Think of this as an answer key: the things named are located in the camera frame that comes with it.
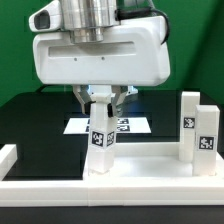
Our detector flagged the fiducial marker sheet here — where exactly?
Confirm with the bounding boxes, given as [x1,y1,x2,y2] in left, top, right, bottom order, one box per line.
[64,117,151,134]

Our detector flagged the white U-shaped fence frame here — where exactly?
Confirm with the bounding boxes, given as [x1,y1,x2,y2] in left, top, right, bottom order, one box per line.
[0,144,224,207]

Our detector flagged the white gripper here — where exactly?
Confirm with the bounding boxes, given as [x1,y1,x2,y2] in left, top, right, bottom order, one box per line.
[33,16,170,117]

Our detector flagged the grey braided wrist cable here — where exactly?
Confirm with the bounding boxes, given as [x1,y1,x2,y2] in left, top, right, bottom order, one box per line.
[114,6,172,46]

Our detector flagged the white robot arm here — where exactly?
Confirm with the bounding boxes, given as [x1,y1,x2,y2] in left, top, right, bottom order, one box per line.
[29,0,170,117]

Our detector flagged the white desk tabletop tray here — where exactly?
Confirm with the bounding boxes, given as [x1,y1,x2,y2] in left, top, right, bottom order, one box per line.
[81,142,224,182]

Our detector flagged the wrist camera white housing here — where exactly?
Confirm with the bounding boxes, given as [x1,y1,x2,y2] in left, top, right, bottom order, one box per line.
[29,0,63,32]

